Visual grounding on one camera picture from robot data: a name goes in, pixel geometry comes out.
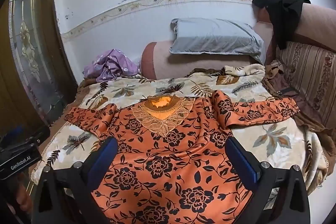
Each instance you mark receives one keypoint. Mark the purple floral cloth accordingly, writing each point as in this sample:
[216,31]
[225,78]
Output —
[113,64]

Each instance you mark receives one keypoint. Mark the black cloth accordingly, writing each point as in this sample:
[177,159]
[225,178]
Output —
[286,16]

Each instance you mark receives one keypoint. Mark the brown cloth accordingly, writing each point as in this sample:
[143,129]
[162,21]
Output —
[278,79]

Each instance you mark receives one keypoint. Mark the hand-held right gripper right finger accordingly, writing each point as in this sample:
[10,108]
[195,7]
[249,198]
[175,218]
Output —
[242,161]

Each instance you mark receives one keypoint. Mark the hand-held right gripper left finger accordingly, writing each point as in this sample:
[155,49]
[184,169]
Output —
[105,158]

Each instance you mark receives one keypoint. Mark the orange black floral shirt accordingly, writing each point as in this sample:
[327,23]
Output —
[170,161]

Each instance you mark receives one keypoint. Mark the small black flat object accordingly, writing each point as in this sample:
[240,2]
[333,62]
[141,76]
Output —
[288,90]

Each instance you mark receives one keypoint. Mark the grey pillow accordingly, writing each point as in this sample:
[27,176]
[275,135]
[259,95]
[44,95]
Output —
[215,37]

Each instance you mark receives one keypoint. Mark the cream leaf print blanket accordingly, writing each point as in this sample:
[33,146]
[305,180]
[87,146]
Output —
[126,90]

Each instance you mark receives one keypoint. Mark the striped floral sofa cushion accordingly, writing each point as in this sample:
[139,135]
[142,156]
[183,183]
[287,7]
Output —
[312,74]

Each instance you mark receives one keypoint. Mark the person's left hand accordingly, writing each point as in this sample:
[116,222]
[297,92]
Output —
[25,195]

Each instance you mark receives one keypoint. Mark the wooden door with glass pane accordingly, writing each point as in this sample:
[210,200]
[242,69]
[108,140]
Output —
[29,43]

